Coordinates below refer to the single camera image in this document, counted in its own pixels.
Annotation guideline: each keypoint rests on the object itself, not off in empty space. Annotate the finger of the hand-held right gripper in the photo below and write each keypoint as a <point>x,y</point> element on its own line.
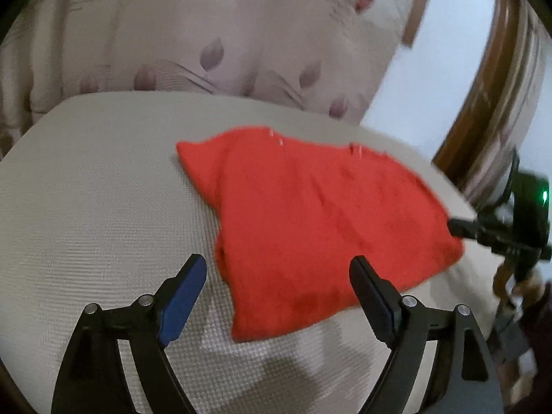
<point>463,227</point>

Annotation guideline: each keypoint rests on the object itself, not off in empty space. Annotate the leaf print satin curtain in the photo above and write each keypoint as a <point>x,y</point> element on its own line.
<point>172,30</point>

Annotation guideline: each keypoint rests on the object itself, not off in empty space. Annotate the red knit sweater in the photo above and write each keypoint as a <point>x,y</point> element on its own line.
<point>310,224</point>

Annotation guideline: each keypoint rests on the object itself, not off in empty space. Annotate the beige textured table cover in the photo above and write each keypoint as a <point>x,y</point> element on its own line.
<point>108,202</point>

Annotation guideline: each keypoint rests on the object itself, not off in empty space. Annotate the wooden door frame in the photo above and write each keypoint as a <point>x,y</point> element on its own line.
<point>483,95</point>

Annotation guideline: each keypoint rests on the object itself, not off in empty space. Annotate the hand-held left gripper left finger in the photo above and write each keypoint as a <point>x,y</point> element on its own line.
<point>183,306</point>

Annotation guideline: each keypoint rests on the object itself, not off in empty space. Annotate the wooden window frame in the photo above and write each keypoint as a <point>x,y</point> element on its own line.
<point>418,13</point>

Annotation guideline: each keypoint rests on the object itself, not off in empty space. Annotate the person's right hand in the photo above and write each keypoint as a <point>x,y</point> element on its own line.
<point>504,284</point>

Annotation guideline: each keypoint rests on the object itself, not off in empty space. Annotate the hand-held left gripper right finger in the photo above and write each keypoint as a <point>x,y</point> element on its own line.
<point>375,302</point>

